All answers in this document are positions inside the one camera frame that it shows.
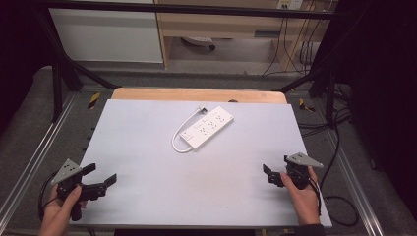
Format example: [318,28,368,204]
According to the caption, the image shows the white wall socket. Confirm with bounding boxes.
[276,0,305,11]

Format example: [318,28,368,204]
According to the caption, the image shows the aluminium rail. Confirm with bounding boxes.
[327,129,386,236]
[0,93,77,228]

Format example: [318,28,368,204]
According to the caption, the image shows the wooden desk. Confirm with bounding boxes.
[153,0,339,71]

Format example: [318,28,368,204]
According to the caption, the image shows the white power strip cable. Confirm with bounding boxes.
[170,108,202,154]

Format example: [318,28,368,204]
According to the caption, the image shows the black curtain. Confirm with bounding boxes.
[333,0,417,212]
[0,0,55,136]

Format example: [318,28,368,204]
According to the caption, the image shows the black floor cables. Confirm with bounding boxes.
[296,82,354,139]

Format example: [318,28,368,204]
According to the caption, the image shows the white cabinet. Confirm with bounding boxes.
[48,7,164,64]

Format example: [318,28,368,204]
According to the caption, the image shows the person's right hand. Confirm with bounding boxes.
[279,166,323,227]

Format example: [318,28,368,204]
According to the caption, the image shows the yellow and black tape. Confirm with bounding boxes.
[298,97,317,113]
[87,91,101,110]

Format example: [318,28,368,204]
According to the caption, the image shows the black metal frame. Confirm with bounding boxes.
[31,0,343,123]

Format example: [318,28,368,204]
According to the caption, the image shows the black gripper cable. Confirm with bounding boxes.
[37,172,59,221]
[307,126,360,228]

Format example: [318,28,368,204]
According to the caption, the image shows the grey chair base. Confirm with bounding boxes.
[181,35,217,51]

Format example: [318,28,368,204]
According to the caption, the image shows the person's left hand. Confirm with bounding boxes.
[38,184,89,236]

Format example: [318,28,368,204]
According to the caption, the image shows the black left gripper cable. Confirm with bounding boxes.
[37,172,59,221]

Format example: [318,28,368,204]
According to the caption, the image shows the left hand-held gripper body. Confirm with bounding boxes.
[50,158,108,222]

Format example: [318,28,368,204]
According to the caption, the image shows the wooden table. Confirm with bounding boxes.
[110,87,289,105]

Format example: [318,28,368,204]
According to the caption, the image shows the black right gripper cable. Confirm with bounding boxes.
[307,126,360,228]

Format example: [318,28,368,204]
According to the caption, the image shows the black hanging cables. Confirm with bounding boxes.
[261,17,317,77]

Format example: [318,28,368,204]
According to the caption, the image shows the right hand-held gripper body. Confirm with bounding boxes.
[283,151,325,192]

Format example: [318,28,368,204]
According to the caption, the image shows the white power strip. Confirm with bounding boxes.
[179,104,235,152]

